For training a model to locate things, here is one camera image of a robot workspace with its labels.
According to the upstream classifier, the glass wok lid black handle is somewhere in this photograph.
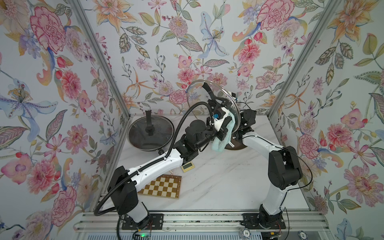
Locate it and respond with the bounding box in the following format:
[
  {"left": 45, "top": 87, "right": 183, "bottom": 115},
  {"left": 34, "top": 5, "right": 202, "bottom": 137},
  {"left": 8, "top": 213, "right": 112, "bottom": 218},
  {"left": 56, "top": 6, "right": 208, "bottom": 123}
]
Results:
[{"left": 127, "top": 109, "right": 175, "bottom": 151}]

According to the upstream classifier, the black wok with handle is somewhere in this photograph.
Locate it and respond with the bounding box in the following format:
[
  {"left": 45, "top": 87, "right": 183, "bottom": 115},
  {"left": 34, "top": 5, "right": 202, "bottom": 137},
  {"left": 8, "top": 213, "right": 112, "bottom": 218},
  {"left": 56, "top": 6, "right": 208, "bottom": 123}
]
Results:
[{"left": 127, "top": 115, "right": 175, "bottom": 155}]

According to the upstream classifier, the glass pot lid black handle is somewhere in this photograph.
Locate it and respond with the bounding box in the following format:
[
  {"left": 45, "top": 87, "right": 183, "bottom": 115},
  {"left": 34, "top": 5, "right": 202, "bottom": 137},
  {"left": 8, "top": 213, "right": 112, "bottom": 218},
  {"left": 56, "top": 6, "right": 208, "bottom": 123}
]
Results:
[{"left": 187, "top": 80, "right": 241, "bottom": 133}]

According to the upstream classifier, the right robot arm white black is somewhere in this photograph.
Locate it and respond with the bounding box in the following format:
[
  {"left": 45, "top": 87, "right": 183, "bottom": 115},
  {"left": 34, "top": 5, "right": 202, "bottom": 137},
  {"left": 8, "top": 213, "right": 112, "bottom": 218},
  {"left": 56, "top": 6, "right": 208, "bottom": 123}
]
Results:
[{"left": 234, "top": 109, "right": 303, "bottom": 228}]

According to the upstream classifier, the light green cleaning cloth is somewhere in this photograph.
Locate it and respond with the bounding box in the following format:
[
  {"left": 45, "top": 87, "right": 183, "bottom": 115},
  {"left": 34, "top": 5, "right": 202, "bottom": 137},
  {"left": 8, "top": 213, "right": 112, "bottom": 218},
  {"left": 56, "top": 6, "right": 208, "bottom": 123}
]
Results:
[{"left": 212, "top": 111, "right": 236, "bottom": 153}]

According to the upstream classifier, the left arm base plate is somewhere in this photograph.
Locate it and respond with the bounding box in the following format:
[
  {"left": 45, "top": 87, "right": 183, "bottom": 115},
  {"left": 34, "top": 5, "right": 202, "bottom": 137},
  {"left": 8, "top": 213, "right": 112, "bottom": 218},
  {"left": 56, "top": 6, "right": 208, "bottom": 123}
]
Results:
[{"left": 122, "top": 214, "right": 164, "bottom": 230}]

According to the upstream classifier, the black corrugated cable hose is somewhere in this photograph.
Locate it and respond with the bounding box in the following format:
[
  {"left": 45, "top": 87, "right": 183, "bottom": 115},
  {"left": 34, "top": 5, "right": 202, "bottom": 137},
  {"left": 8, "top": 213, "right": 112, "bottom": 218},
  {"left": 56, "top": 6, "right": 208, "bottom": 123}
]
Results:
[{"left": 93, "top": 101, "right": 216, "bottom": 217}]

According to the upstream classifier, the wooden chessboard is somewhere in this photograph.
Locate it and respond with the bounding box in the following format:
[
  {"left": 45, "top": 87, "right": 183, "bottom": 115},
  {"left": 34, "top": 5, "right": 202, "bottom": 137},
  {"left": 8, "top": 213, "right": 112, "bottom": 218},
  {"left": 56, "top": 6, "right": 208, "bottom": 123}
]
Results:
[{"left": 138, "top": 175, "right": 182, "bottom": 199}]

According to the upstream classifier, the yellow blue calculator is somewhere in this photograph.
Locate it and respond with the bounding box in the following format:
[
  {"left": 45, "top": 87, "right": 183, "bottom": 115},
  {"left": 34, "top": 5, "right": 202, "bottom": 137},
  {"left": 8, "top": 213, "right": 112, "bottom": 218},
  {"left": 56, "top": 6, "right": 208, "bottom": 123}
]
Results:
[{"left": 181, "top": 162, "right": 195, "bottom": 173}]

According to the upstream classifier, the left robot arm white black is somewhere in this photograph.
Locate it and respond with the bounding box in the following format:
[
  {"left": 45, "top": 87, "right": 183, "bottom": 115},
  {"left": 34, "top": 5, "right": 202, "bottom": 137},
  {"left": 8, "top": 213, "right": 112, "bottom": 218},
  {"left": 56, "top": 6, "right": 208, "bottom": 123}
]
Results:
[{"left": 108, "top": 116, "right": 235, "bottom": 228}]

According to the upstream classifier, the brown frying pan cream handle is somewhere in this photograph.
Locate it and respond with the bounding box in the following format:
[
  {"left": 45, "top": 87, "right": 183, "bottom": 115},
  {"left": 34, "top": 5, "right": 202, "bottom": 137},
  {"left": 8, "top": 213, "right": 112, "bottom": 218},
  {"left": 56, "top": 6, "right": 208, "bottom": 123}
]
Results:
[{"left": 225, "top": 133, "right": 247, "bottom": 151}]

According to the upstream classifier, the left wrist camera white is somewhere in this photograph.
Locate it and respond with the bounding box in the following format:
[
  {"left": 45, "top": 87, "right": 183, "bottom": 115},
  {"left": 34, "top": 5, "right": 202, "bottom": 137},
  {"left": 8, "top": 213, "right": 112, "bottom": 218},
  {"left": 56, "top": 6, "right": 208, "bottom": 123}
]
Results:
[{"left": 214, "top": 107, "right": 232, "bottom": 133}]

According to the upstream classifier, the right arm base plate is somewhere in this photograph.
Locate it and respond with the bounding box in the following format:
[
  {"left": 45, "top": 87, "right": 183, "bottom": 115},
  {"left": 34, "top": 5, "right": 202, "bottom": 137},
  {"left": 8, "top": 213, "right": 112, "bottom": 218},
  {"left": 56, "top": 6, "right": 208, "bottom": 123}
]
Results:
[{"left": 240, "top": 213, "right": 287, "bottom": 230}]

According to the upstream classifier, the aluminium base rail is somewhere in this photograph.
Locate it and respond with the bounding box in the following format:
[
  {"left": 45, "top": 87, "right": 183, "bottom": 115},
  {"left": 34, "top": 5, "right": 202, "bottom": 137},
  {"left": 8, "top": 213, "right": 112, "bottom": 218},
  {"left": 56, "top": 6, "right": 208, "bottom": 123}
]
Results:
[{"left": 74, "top": 211, "right": 329, "bottom": 233}]

